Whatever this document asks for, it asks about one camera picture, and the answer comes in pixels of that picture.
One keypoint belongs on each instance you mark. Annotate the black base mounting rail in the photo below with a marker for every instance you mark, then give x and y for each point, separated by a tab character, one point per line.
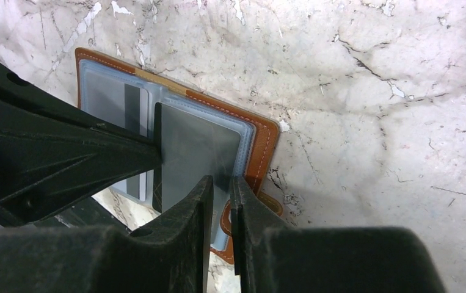
85	213

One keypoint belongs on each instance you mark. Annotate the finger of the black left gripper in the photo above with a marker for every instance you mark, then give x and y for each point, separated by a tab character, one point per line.
53	155

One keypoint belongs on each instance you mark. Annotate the brown leather card holder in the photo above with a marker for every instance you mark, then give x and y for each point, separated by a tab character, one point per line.
259	137

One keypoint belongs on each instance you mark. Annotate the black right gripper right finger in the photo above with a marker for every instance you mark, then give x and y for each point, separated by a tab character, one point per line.
273	256

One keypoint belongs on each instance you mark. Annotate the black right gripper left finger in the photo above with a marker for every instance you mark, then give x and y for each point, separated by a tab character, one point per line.
168	254

